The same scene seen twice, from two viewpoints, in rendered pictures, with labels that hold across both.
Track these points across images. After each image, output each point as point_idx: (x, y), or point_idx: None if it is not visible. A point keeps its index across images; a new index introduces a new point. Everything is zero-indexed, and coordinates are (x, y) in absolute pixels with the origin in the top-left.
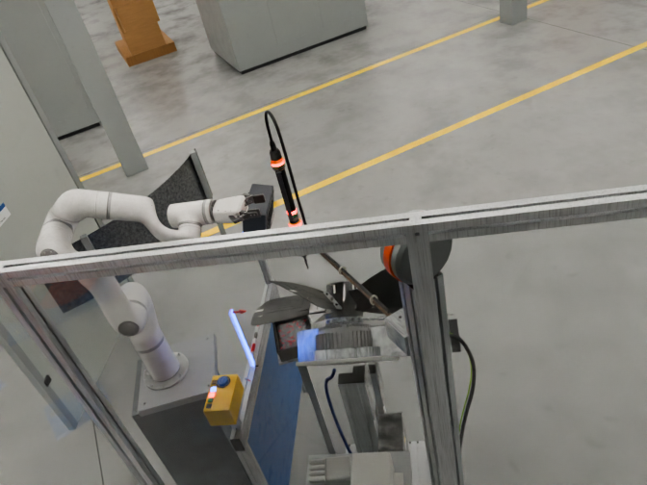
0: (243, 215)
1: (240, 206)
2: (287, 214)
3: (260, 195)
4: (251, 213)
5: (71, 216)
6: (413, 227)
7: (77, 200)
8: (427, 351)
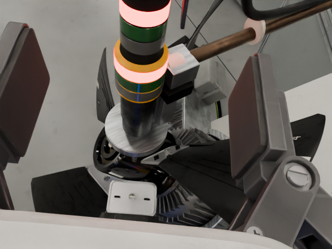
0: (322, 208)
1: (213, 241)
2: (150, 28)
3: (24, 46)
4: (289, 122)
5: None
6: None
7: None
8: None
